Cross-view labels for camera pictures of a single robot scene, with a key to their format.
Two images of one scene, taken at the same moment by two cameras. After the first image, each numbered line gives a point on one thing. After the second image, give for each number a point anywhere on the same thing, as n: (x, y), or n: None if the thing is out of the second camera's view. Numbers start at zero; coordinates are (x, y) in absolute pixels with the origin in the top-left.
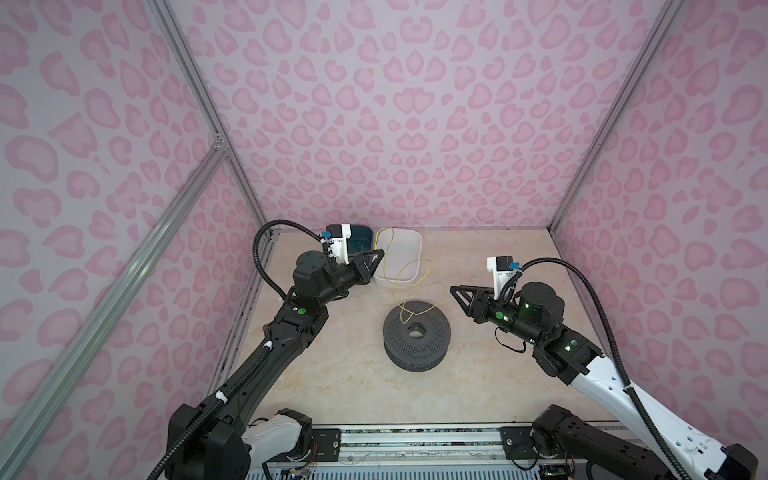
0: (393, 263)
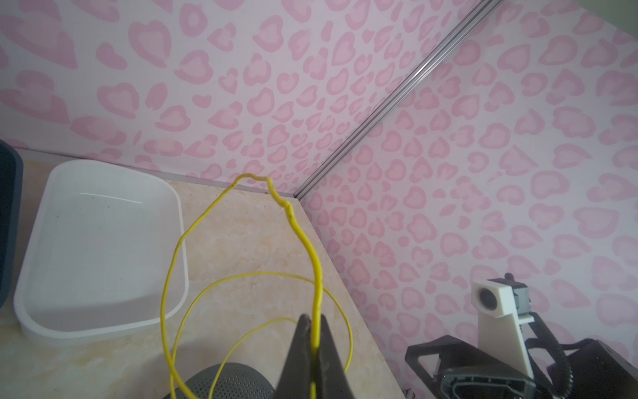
0: (97, 251)
